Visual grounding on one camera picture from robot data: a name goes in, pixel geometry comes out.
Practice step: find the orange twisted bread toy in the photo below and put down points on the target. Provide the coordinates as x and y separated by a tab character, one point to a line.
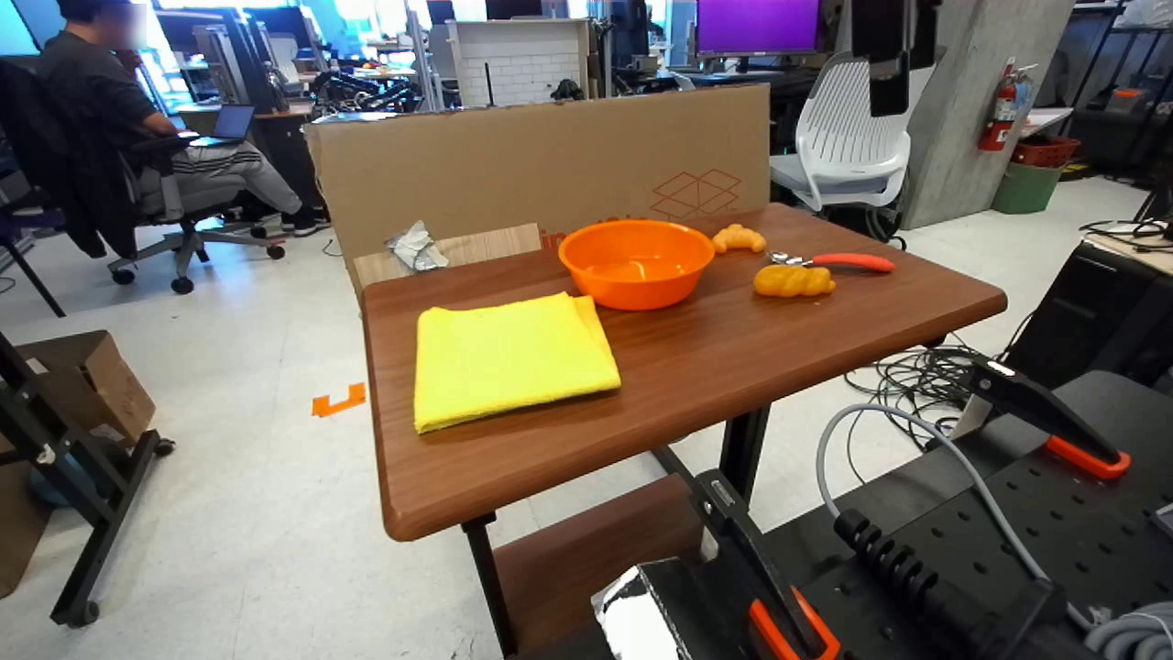
792	285

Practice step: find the orange plastic bowl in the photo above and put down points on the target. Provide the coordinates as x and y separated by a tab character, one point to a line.
636	278

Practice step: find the yellow folded cloth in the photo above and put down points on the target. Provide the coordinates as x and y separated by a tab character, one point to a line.
516	360

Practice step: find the wooden top standing desk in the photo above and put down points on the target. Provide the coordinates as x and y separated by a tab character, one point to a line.
682	370

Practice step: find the large brown cardboard sheet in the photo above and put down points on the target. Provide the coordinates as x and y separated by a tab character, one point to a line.
527	159

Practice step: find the crumpled paper scrap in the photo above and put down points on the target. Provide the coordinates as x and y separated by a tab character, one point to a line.
418	246

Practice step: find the wooden lower shelf plank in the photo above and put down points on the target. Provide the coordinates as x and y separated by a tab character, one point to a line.
589	562

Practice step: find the white plastic chair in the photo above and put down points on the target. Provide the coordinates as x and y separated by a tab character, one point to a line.
854	140

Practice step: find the monitor with purple screen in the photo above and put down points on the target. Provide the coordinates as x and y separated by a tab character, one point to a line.
757	25

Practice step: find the open laptop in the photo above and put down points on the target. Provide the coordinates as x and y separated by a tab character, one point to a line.
224	125

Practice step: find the green bin with red lid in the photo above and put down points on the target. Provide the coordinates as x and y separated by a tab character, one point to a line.
1032	185

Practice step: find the brown open cardboard box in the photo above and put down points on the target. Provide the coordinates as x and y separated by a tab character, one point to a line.
92	387

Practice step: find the black equipment case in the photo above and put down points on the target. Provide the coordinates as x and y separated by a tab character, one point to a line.
1085	317

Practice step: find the black perforated base board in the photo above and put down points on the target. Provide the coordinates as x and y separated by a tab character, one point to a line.
1077	526

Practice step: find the seated person in dark shirt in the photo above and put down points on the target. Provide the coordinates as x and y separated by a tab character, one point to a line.
92	96

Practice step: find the black office chair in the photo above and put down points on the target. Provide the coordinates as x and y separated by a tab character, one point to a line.
50	170

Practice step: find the black wheeled stand frame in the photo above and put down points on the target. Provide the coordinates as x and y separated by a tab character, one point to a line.
92	488

